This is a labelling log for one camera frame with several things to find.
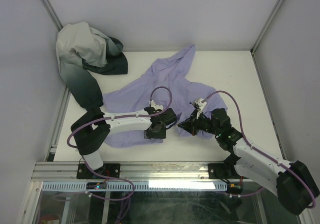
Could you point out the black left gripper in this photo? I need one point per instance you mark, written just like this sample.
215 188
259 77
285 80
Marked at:
197 124

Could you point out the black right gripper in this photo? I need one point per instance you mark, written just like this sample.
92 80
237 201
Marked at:
159 122

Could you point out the lavender purple jacket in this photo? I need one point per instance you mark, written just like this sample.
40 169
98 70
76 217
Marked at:
168 72

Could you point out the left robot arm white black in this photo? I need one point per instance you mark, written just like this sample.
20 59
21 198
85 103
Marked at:
120 130

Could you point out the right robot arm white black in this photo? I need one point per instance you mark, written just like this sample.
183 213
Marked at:
290 182

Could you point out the grey and dark green jacket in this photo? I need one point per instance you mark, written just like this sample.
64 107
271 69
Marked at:
82 50

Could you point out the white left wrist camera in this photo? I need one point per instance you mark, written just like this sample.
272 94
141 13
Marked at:
157 107

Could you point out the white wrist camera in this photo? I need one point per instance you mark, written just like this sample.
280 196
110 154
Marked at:
199 104
157 107

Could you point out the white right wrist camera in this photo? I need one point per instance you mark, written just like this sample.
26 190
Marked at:
199 104

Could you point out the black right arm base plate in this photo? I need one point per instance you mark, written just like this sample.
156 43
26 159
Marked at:
217 171

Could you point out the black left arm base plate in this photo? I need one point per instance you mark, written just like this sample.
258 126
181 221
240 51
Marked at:
109 169

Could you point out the aluminium mounting rail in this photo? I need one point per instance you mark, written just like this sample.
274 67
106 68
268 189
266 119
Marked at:
134 171

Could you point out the grey slotted cable duct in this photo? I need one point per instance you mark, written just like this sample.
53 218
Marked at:
153 185

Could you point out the aluminium right corner post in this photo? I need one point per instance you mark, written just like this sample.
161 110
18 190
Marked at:
271 18

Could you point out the aluminium corner post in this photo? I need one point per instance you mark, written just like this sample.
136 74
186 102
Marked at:
52 14
271 18

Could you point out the aluminium left corner post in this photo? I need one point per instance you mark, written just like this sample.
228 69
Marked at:
52 14

